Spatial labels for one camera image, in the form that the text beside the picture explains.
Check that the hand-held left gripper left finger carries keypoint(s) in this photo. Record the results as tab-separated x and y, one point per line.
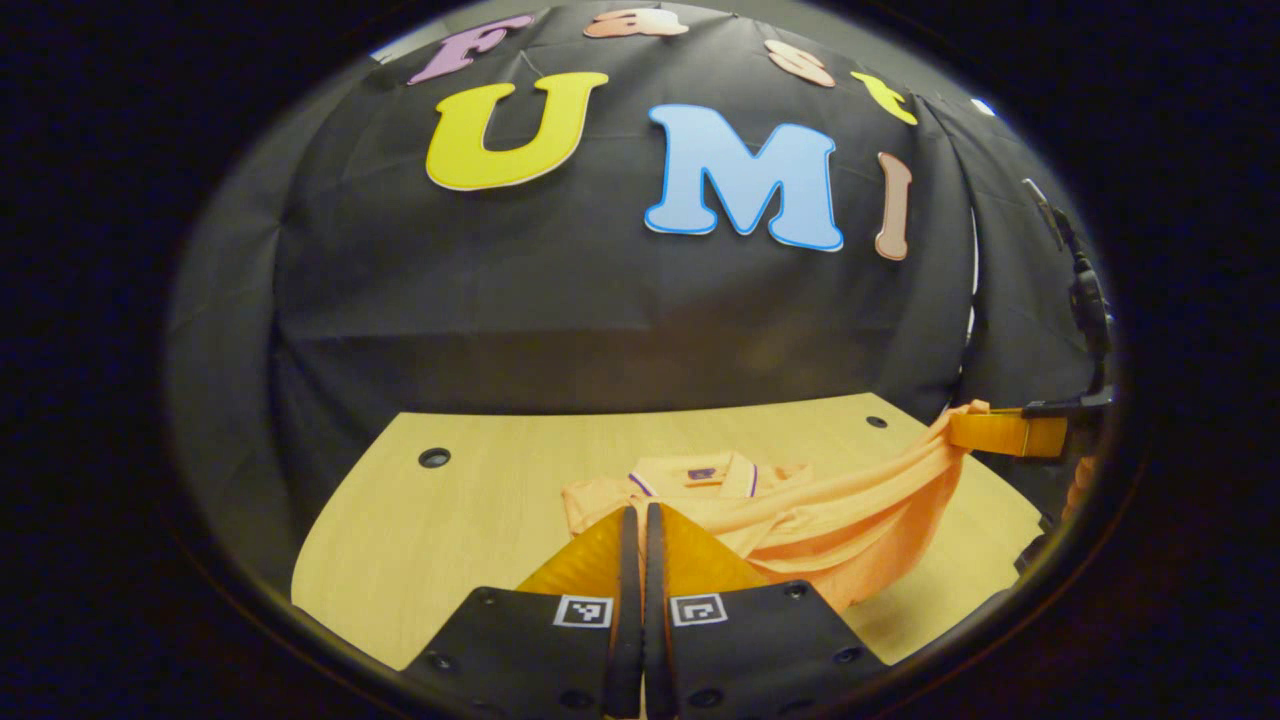
627	620

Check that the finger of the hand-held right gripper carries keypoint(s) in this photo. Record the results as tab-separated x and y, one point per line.
1010	432

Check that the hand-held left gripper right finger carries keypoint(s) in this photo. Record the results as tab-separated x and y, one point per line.
655	620

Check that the orange T-shirt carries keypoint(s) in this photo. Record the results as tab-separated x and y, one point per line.
850	520

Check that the black backdrop cloth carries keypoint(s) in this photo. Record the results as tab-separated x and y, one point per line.
560	310

